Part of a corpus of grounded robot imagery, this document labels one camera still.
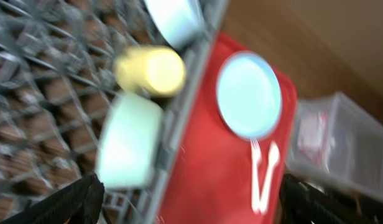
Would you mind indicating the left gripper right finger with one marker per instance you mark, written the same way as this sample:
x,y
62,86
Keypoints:
x,y
304,204

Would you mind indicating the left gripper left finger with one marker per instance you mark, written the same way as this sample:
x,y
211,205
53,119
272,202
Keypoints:
x,y
78,203

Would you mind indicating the white plastic spoon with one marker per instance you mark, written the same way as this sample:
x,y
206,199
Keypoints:
x,y
273,161

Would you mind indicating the red sauce packet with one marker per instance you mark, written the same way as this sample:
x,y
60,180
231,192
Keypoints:
x,y
311,135

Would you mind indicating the white plastic fork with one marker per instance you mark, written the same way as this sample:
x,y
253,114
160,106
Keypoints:
x,y
255,190

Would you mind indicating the green shallow bowl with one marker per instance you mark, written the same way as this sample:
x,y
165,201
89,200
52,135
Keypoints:
x,y
128,142

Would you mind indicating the light blue plate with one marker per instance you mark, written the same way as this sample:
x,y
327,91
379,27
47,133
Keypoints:
x,y
248,95

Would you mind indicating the yellow plastic cup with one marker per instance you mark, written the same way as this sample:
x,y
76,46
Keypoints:
x,y
158,70

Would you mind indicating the light blue small bowl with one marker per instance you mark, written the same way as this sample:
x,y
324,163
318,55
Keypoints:
x,y
178,21

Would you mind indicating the clear plastic bin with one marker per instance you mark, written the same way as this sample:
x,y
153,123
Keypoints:
x,y
352,155

